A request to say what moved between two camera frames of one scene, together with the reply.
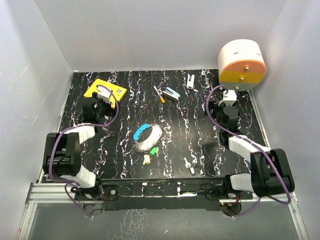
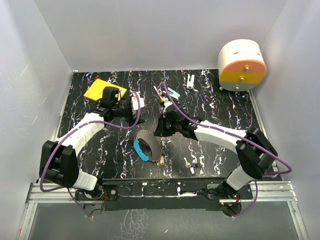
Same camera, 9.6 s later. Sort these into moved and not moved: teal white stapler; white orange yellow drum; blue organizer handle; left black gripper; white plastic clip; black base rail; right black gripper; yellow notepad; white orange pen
Moved: blue organizer handle; right black gripper; left black gripper
Not moved: teal white stapler; white plastic clip; white orange pen; black base rail; white orange yellow drum; yellow notepad
